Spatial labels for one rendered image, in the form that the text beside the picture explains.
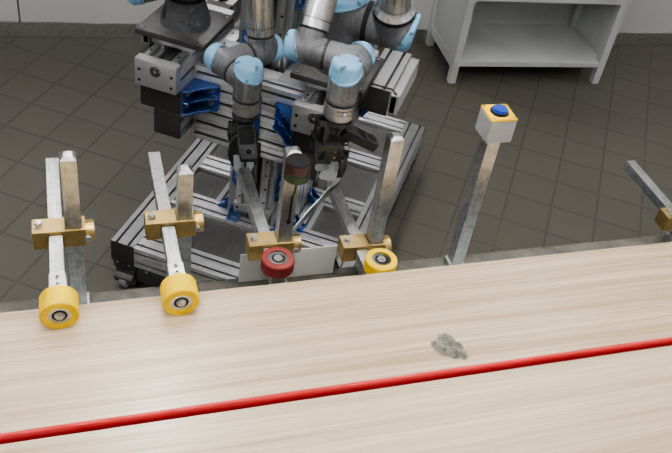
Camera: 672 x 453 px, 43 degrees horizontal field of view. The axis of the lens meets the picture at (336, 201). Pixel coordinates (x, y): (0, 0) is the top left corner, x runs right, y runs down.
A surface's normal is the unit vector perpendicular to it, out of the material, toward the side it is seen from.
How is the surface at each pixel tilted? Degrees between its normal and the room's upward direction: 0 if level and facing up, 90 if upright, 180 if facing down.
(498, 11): 90
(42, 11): 90
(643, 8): 90
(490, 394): 0
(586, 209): 0
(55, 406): 0
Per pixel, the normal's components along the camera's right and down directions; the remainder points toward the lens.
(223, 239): 0.13, -0.77
